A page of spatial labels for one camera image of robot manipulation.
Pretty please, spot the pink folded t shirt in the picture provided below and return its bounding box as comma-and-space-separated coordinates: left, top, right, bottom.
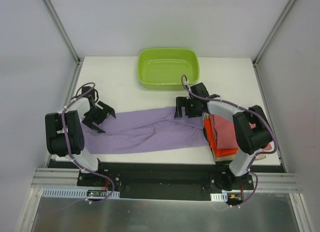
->
209, 115, 238, 149

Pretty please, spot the green plastic basin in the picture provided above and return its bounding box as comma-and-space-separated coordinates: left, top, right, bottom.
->
137, 48, 200, 90

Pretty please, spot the right aluminium frame post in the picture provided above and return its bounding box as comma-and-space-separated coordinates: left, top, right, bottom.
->
252, 0, 298, 67

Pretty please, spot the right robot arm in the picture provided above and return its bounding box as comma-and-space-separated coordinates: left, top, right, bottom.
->
174, 81, 277, 191

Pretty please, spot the aluminium frame post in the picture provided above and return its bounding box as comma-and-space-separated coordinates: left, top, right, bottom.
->
252, 0, 298, 67
41, 0, 81, 65

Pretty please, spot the left aluminium frame post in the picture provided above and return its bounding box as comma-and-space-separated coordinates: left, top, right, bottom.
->
41, 0, 81, 65

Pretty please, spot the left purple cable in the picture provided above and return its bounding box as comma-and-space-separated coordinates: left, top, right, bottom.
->
61, 82, 116, 207

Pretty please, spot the purple t shirt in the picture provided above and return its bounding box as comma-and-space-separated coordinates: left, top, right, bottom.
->
82, 107, 208, 154

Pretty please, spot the controller board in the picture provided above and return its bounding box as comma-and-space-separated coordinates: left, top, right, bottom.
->
41, 188, 120, 203
210, 192, 244, 212

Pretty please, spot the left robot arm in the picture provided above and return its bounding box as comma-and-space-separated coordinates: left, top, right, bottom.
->
44, 82, 116, 186

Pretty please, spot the dark green folded t shirt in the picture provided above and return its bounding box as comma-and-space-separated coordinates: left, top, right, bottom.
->
203, 128, 237, 165

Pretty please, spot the beige folded t shirt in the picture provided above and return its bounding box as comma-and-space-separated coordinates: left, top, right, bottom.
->
202, 113, 267, 164

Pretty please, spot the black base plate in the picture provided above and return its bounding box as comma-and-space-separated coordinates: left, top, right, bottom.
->
47, 159, 287, 200

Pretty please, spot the right controller board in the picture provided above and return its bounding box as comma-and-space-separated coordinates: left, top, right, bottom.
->
210, 192, 244, 212

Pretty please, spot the left controller board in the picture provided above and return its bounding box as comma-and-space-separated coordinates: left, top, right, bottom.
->
41, 188, 120, 203

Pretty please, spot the orange folded t shirt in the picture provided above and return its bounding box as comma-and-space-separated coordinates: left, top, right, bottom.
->
203, 119, 238, 162

